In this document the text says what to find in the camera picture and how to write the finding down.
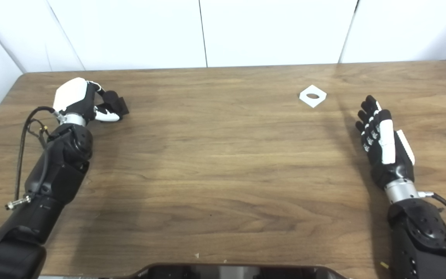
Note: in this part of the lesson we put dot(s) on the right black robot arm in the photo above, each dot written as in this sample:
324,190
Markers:
420,240

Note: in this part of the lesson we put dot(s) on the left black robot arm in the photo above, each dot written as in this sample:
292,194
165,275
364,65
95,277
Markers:
56,174

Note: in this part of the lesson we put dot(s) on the white square piece with hole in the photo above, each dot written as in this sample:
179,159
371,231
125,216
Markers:
314,102

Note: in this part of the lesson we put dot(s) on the black peg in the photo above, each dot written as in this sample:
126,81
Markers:
120,104

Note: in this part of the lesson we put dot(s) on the black robot torso edge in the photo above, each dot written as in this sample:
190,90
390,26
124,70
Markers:
227,273

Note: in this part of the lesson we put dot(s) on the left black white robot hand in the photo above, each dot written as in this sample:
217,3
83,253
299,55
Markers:
70,93

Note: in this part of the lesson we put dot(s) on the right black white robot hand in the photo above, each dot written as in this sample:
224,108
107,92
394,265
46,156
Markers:
391,166

